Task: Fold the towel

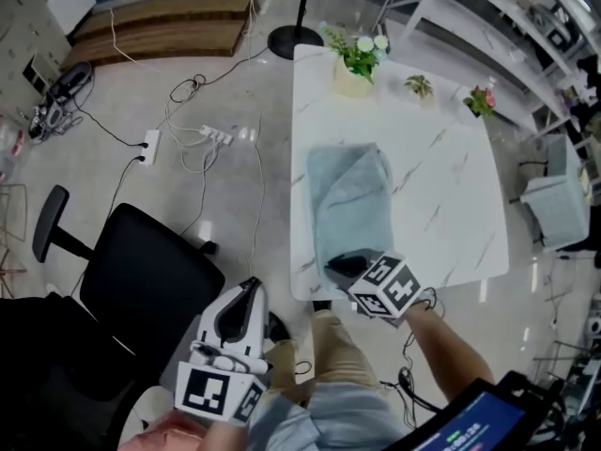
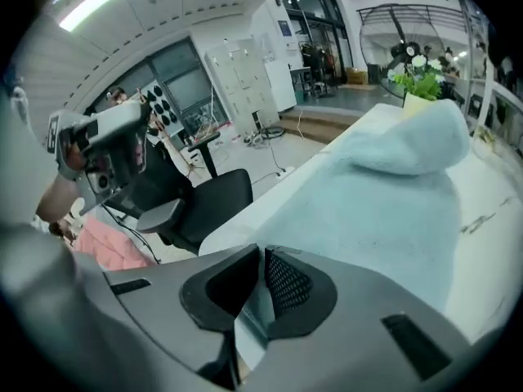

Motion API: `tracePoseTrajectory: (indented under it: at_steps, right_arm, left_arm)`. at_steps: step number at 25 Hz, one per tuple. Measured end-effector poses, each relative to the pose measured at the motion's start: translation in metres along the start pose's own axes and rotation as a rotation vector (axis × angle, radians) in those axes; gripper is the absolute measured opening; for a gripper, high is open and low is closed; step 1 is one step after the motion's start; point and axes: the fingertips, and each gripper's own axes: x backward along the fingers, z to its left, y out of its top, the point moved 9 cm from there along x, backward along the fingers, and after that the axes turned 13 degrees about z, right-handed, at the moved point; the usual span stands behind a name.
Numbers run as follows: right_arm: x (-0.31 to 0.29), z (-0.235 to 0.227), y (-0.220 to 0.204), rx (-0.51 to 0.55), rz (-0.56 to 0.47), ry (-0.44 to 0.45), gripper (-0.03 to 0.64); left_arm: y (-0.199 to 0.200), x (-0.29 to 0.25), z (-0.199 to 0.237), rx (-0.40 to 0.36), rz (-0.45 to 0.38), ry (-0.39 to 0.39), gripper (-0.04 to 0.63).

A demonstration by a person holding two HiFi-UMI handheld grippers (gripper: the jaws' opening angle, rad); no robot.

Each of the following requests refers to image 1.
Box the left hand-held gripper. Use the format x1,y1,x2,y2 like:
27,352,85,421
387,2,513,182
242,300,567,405
172,276,272,426

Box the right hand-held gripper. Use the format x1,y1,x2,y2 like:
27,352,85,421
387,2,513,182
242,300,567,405
322,249,424,331

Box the light blue towel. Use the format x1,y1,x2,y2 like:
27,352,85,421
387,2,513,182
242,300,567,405
305,141,396,295

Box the person's right forearm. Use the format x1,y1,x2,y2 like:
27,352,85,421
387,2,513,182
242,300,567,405
402,298,498,415

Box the person's left forearm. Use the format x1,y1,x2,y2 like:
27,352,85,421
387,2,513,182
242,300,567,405
205,418,254,451

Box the person's khaki trousers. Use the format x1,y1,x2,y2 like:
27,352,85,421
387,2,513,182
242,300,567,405
262,306,382,397

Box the black office chair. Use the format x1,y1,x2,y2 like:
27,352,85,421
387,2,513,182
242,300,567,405
0,183,227,451

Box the pink padded jacket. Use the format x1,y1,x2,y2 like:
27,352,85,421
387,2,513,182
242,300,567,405
116,411,213,451

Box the person's light blue shirt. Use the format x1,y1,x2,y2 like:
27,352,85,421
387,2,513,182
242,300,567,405
247,381,410,451

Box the black chest-mounted tablet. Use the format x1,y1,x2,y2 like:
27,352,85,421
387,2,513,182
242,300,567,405
381,370,562,451

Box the white power strip black plugs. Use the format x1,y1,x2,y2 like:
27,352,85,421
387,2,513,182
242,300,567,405
138,129,162,167

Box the small succulent in white pot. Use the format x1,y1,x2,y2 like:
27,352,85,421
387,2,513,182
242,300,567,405
403,73,437,108

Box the daisy plant in cream pot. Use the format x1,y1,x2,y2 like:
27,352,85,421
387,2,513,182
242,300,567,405
318,23,391,99

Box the pink flower plant in pot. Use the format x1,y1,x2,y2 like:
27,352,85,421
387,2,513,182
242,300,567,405
462,85,499,119

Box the chair with pale blue cover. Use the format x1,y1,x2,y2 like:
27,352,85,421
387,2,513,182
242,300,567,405
510,132,593,254

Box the black standing fan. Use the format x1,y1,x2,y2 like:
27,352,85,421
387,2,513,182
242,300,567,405
266,0,326,60

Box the white metal shelving rack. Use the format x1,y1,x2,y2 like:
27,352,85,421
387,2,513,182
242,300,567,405
374,0,601,138

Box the pack of clear water bottles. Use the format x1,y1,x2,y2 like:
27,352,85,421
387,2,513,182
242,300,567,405
0,117,28,182

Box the dark oval device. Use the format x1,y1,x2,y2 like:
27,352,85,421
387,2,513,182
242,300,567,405
48,61,94,106

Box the wooden step platform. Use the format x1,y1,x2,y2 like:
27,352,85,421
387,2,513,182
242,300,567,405
59,0,254,70

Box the spare grey gripper device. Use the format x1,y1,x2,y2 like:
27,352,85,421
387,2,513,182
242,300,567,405
528,2,586,54

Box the beige locker cabinet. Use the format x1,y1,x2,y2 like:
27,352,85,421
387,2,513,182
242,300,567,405
0,0,74,107

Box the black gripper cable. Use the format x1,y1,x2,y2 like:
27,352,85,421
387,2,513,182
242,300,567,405
378,287,448,430
291,358,315,381

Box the tangle of white cables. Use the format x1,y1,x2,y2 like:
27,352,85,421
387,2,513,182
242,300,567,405
163,77,267,272

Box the black power cable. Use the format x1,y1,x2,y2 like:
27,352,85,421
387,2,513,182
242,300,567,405
69,105,149,149

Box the thin metal frame rack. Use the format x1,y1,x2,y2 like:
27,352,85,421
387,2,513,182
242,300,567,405
0,181,30,300

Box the black coiled fan cable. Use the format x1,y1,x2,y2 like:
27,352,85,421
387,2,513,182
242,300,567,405
168,44,271,105

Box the small grey device with wires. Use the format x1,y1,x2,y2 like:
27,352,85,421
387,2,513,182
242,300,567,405
27,101,84,146

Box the long white cable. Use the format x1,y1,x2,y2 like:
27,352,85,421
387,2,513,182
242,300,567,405
108,7,163,72

